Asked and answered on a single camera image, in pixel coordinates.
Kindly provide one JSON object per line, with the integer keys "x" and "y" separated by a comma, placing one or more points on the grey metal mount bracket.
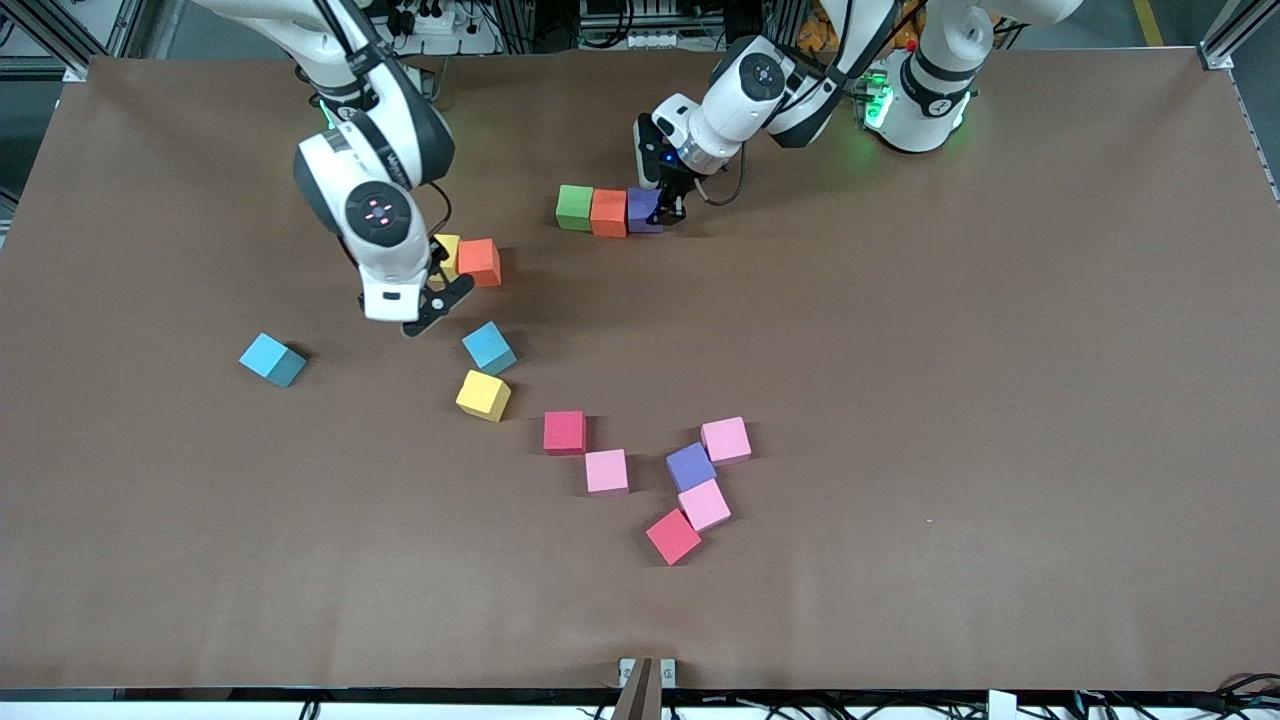
{"x": 669, "y": 672}

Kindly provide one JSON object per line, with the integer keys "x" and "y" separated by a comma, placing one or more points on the pile of orange snack bags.
{"x": 815, "y": 35}

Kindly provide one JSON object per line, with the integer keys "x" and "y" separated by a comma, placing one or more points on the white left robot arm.
{"x": 920, "y": 100}

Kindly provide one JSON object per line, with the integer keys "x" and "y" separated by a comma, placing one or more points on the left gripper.
{"x": 676, "y": 188}

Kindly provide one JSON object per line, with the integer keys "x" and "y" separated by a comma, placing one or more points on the green foam block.
{"x": 574, "y": 207}

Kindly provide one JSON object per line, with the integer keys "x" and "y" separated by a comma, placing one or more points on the white power strip with plugs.
{"x": 455, "y": 42}

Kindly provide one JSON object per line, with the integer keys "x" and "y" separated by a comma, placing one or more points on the orange foam block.
{"x": 608, "y": 212}
{"x": 478, "y": 262}

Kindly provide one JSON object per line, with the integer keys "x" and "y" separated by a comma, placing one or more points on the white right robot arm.
{"x": 340, "y": 170}

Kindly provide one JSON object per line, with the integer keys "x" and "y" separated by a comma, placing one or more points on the red foam block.
{"x": 564, "y": 431}
{"x": 672, "y": 536}

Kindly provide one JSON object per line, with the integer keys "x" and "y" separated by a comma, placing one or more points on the brown camera mast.
{"x": 640, "y": 702}

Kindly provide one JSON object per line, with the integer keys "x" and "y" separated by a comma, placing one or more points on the small white tag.
{"x": 1002, "y": 706}

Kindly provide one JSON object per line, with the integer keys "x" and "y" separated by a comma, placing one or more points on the yellow foam block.
{"x": 482, "y": 393}
{"x": 452, "y": 250}

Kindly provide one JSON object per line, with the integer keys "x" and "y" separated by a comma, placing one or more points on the blue foam block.
{"x": 266, "y": 355}
{"x": 487, "y": 345}

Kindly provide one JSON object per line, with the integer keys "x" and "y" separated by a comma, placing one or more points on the pink foam block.
{"x": 606, "y": 470}
{"x": 725, "y": 440}
{"x": 704, "y": 504}

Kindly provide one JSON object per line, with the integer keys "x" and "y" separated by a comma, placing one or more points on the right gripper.
{"x": 437, "y": 254}

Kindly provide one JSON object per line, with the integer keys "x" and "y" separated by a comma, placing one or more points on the aluminium frame post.
{"x": 125, "y": 25}
{"x": 1235, "y": 35}

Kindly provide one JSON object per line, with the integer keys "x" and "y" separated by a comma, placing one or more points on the purple foam block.
{"x": 688, "y": 466}
{"x": 642, "y": 208}

